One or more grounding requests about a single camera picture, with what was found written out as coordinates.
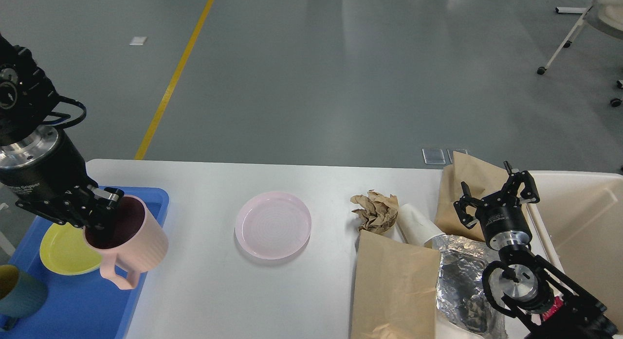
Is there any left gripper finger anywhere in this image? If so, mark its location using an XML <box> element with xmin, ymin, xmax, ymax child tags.
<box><xmin>15</xmin><ymin>199</ymin><xmax>88</xmax><ymax>228</ymax></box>
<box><xmin>58</xmin><ymin>185</ymin><xmax>125</xmax><ymax>242</ymax></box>

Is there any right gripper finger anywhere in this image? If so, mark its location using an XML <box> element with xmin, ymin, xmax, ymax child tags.
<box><xmin>453</xmin><ymin>181</ymin><xmax>487</xmax><ymax>230</ymax></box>
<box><xmin>496</xmin><ymin>161</ymin><xmax>540</xmax><ymax>204</ymax></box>

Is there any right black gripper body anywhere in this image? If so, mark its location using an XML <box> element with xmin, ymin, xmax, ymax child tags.
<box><xmin>475</xmin><ymin>197</ymin><xmax>532</xmax><ymax>251</ymax></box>

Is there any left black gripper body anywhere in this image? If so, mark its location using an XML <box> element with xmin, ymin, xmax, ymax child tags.
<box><xmin>1</xmin><ymin>125</ymin><xmax>97</xmax><ymax>201</ymax></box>

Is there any pink mug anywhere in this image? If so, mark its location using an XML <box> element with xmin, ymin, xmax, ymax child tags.
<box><xmin>83</xmin><ymin>195</ymin><xmax>168</xmax><ymax>290</ymax></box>

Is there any teal green mug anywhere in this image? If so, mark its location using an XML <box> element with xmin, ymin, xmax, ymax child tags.
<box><xmin>0</xmin><ymin>264</ymin><xmax>48</xmax><ymax>332</ymax></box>

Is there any pink plate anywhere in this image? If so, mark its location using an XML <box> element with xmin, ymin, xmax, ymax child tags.
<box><xmin>234</xmin><ymin>191</ymin><xmax>312</xmax><ymax>261</ymax></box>

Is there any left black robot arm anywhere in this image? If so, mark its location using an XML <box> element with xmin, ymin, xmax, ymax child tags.
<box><xmin>0</xmin><ymin>38</ymin><xmax>124</xmax><ymax>242</ymax></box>

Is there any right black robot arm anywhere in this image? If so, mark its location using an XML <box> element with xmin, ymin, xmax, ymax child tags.
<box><xmin>453</xmin><ymin>161</ymin><xmax>618</xmax><ymax>339</ymax></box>

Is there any yellow plate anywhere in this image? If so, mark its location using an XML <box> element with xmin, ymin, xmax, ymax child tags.
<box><xmin>39</xmin><ymin>224</ymin><xmax>102</xmax><ymax>276</ymax></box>

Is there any rear brown paper bag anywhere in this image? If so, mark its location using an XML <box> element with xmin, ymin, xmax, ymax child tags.
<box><xmin>434</xmin><ymin>153</ymin><xmax>508</xmax><ymax>242</ymax></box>

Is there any brown paper bag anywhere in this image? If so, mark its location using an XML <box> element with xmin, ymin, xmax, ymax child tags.
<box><xmin>350</xmin><ymin>231</ymin><xmax>440</xmax><ymax>339</ymax></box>
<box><xmin>434</xmin><ymin>153</ymin><xmax>508</xmax><ymax>242</ymax></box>

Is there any white paper cup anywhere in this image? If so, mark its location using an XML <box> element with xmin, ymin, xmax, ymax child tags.
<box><xmin>396</xmin><ymin>204</ymin><xmax>444</xmax><ymax>248</ymax></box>

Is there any beige plastic bin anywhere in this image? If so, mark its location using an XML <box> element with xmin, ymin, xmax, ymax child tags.
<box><xmin>528</xmin><ymin>171</ymin><xmax>623</xmax><ymax>329</ymax></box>

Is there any clear floor plate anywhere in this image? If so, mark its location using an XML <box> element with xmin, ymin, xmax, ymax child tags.
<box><xmin>422</xmin><ymin>148</ymin><xmax>469</xmax><ymax>165</ymax></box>

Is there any crumpled brown paper ball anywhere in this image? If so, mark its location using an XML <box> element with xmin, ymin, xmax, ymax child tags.
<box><xmin>350</xmin><ymin>190</ymin><xmax>399</xmax><ymax>235</ymax></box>

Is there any crumpled aluminium foil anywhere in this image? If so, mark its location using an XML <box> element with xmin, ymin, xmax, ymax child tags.
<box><xmin>430</xmin><ymin>234</ymin><xmax>508</xmax><ymax>339</ymax></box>

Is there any blue plastic tray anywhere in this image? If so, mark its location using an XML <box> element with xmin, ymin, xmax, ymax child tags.
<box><xmin>0</xmin><ymin>217</ymin><xmax>147</xmax><ymax>339</ymax></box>

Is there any front brown paper bag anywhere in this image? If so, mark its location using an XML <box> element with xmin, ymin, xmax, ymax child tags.
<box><xmin>350</xmin><ymin>231</ymin><xmax>440</xmax><ymax>339</ymax></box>

